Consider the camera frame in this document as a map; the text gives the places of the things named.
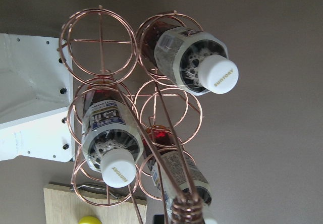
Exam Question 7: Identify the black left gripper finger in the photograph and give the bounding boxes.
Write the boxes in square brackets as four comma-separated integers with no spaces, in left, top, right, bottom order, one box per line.
[152,214,166,224]

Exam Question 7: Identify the copper wire bottle basket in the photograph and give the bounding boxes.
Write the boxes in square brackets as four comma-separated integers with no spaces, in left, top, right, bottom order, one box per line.
[57,5,217,223]

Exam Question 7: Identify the tea bottle middle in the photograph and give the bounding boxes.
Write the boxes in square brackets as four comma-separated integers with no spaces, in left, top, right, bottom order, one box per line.
[82,85,143,188]

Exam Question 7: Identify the tea bottle front left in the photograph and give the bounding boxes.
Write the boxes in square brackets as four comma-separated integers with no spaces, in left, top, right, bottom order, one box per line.
[136,12,239,96]

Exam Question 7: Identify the half lemon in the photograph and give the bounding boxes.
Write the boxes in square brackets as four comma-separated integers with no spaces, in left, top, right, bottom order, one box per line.
[78,216,102,224]

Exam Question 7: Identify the wooden cutting board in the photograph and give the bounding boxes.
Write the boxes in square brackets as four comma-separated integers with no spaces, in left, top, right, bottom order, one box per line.
[43,183,140,223]

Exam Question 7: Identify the tea bottle under handle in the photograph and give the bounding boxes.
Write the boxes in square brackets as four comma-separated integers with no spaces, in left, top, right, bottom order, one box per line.
[146,125,217,223]

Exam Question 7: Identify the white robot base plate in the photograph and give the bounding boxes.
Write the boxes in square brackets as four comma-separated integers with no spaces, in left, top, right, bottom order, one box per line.
[1,33,75,162]

